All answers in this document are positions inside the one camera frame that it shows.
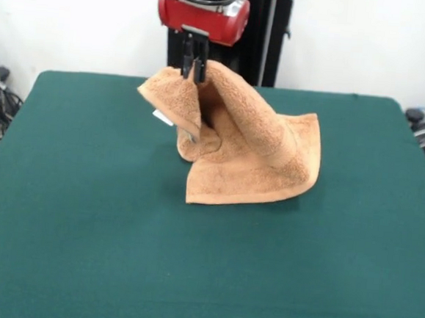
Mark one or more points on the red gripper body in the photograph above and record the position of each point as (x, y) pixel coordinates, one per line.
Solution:
(201, 18)

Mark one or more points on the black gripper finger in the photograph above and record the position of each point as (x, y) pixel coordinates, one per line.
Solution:
(187, 55)
(201, 62)

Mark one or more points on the tan terry towel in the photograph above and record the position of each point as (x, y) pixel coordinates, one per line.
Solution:
(257, 151)

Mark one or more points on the dark green table cloth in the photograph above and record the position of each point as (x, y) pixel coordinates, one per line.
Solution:
(81, 229)

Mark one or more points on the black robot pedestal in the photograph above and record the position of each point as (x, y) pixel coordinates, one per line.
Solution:
(261, 52)

